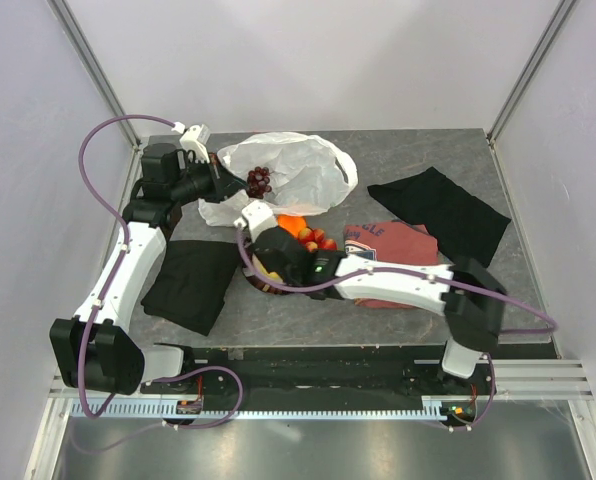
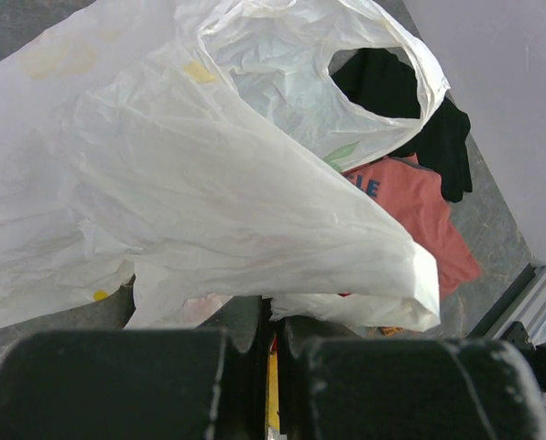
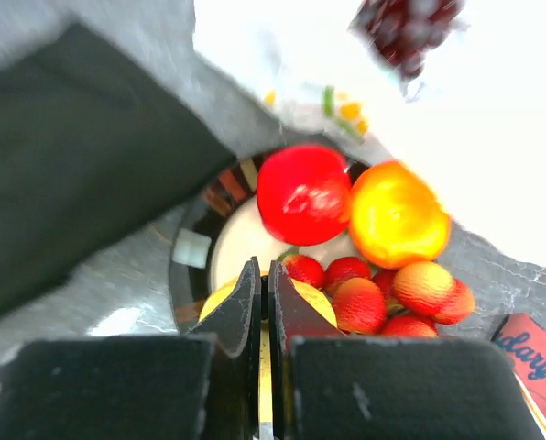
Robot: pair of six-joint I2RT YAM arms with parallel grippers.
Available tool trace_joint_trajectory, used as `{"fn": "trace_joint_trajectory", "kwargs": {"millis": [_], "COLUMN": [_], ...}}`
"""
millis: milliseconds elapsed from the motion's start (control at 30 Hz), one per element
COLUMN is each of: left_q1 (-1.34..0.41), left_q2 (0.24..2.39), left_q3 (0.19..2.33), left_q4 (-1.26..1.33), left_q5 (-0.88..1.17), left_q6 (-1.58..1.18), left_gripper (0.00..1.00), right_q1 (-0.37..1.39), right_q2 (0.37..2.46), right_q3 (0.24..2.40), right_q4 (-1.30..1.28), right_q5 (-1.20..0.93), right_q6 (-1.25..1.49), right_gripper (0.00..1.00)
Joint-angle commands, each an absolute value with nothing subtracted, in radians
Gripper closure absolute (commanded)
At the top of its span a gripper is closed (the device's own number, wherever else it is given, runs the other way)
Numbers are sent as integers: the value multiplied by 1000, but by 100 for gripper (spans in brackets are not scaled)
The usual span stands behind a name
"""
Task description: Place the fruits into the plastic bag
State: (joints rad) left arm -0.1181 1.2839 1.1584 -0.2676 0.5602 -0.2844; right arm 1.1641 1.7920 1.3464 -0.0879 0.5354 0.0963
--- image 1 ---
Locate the black folded cloth right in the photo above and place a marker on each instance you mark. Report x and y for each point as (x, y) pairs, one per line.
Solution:
(462, 224)

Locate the white plastic bag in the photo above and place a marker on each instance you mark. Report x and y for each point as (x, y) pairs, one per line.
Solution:
(309, 175)

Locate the aluminium frame post left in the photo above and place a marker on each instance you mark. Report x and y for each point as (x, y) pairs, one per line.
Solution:
(77, 37)

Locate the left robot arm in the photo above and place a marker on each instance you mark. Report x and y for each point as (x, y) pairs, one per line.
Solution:
(93, 349)

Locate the black folded cloth left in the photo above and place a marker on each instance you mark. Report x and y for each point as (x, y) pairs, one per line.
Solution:
(190, 287)

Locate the dark purple grape bunch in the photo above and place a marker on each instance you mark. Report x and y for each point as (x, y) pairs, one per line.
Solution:
(258, 182)

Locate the yellow pear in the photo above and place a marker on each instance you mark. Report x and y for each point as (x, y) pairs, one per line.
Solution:
(262, 270)

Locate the red printed t-shirt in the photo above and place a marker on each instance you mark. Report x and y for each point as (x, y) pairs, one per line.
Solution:
(392, 242)

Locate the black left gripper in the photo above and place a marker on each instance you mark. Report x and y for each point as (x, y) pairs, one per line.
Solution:
(229, 183)

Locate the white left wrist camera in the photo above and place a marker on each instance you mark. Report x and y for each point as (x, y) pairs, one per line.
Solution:
(195, 137)

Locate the white slotted cable duct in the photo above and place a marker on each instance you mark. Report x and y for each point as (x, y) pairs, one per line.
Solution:
(170, 408)

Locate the aluminium frame post right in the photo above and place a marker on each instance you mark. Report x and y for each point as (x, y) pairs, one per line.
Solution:
(537, 57)

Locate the aluminium frame post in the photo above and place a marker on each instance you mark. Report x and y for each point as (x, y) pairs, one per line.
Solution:
(537, 57)
(77, 37)

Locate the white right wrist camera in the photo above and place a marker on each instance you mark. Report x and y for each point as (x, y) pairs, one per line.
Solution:
(256, 218)

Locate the orange fruit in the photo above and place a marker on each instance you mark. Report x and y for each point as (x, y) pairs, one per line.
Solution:
(292, 224)

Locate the black folded cloth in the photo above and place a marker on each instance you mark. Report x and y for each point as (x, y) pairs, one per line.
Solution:
(462, 224)
(190, 287)

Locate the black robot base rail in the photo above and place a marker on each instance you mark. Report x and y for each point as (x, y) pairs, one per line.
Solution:
(408, 371)

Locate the round brown patterned plate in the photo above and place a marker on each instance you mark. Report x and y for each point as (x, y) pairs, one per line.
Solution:
(258, 281)

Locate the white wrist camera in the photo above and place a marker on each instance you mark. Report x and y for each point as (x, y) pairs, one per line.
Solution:
(256, 218)
(195, 137)

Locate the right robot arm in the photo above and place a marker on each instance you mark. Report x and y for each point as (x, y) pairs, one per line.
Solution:
(465, 294)

